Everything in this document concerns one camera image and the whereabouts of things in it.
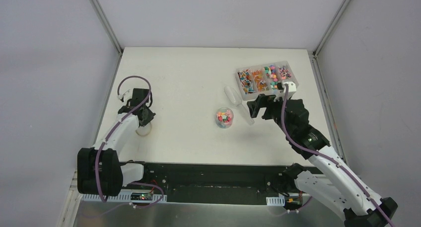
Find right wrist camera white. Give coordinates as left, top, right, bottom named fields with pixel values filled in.
left=275, top=81, right=297, bottom=101

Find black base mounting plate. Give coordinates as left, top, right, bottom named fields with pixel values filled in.
left=140, top=162, right=300, bottom=205

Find clear divided candy box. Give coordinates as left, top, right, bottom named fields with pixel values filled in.
left=234, top=61, right=299, bottom=101

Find candies inside jar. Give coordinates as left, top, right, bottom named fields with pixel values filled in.
left=217, top=109, right=233, bottom=128

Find white cable duct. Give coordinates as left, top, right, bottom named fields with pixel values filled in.
left=81, top=191, right=168, bottom=204
left=266, top=196, right=285, bottom=207

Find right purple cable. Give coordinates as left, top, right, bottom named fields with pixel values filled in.
left=280, top=85, right=397, bottom=227

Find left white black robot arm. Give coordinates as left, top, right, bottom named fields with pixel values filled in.
left=77, top=88, right=155, bottom=199

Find right white cable duct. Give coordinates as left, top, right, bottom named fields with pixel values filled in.
left=266, top=196, right=285, bottom=207

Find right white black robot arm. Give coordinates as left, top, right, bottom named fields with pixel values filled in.
left=247, top=94, right=398, bottom=227

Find clear plastic scoop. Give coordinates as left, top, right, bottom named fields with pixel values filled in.
left=223, top=86, right=255, bottom=126

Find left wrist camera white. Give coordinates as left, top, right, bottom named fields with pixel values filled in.
left=117, top=89, right=132, bottom=102

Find left white cable duct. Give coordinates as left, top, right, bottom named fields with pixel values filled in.
left=81, top=191, right=168, bottom=204

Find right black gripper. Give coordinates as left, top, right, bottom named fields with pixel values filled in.
left=247, top=92, right=293, bottom=138

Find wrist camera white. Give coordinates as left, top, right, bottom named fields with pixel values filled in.
left=275, top=81, right=297, bottom=101
left=117, top=89, right=132, bottom=102

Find clear plastic round jar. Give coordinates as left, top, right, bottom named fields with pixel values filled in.
left=215, top=107, right=234, bottom=130

